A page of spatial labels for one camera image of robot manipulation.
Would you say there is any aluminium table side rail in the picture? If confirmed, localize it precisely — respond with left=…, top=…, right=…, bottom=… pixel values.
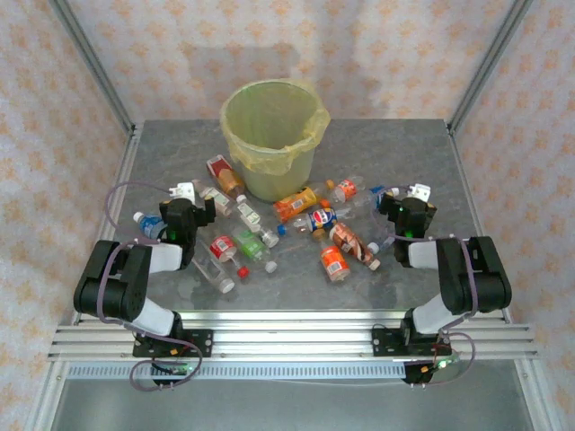
left=71, top=125, right=141, bottom=327
left=446, top=123, right=514, bottom=325

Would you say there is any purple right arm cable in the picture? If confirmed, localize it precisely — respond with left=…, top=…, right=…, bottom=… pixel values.
left=370, top=184, right=478, bottom=390

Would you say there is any brown orange label bottle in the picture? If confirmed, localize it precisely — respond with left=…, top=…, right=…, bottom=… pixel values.
left=327, top=222, right=382, bottom=271

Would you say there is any pale green plastic bin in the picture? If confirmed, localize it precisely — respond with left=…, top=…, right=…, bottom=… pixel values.
left=219, top=78, right=332, bottom=203

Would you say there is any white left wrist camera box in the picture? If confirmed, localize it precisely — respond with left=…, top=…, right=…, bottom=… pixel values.
left=169, top=180, right=198, bottom=204

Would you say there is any aluminium lower frame bar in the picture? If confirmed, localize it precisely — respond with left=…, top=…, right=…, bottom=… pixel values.
left=24, top=361, right=71, bottom=431
left=514, top=358, right=561, bottom=431

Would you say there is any pepsi bottle blue cap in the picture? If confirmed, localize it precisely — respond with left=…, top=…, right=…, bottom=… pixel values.
left=277, top=207, right=347, bottom=238

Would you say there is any aluminium frame post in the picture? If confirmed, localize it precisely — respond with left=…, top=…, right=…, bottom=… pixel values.
left=48, top=0, right=138, bottom=136
left=447, top=0, right=536, bottom=136

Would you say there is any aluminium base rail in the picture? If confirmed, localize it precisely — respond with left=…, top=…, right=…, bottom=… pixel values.
left=47, top=309, right=539, bottom=363

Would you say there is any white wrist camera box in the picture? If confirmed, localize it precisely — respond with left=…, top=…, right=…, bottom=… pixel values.
left=406, top=182, right=433, bottom=203
left=169, top=180, right=198, bottom=204

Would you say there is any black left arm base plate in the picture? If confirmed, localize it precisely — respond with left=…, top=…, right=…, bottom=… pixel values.
left=132, top=330, right=214, bottom=359

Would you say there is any green circuit board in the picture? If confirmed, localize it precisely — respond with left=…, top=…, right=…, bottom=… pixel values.
left=152, top=361, right=193, bottom=377
left=420, top=356, right=463, bottom=374

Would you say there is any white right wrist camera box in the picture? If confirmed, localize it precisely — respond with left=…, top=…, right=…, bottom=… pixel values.
left=406, top=182, right=433, bottom=203

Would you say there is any orange cap clear bottle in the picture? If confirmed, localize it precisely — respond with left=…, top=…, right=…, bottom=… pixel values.
left=319, top=173, right=366, bottom=210

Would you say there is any red label red cap bottle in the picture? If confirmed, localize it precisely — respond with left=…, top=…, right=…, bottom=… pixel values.
left=208, top=233, right=251, bottom=280

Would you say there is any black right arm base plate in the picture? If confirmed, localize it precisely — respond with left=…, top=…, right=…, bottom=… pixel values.
left=371, top=326, right=453, bottom=358

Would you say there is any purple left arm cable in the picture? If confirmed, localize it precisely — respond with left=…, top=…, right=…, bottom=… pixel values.
left=96, top=180, right=204, bottom=392

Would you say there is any yellow plastic bin liner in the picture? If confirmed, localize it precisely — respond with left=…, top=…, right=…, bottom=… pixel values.
left=219, top=78, right=332, bottom=177

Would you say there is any grey metal panel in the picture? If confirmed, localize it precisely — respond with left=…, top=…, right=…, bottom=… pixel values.
left=53, top=379, right=535, bottom=431

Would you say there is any orange label soda bottle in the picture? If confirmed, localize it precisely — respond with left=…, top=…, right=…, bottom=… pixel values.
left=313, top=227, right=351, bottom=283

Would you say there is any slotted grey cable duct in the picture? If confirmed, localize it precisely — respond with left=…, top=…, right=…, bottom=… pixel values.
left=66, top=362, right=408, bottom=382

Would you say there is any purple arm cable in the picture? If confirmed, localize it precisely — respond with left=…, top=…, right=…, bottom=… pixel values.
left=370, top=184, right=478, bottom=390
left=96, top=180, right=204, bottom=392

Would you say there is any small clear white cap bottle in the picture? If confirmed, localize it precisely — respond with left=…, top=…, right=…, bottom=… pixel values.
left=367, top=219, right=399, bottom=255

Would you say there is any white green label clear bottle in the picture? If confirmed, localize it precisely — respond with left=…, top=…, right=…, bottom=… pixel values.
left=235, top=193, right=280, bottom=249

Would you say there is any blue label water bottle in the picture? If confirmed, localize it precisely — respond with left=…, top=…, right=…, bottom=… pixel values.
left=132, top=210, right=170, bottom=242
left=336, top=186, right=401, bottom=221

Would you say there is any red label amber bottle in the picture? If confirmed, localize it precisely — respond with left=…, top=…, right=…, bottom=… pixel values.
left=205, top=154, right=247, bottom=198

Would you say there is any orange yellow label juice bottle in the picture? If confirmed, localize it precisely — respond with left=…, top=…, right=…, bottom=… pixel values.
left=272, top=179, right=336, bottom=224

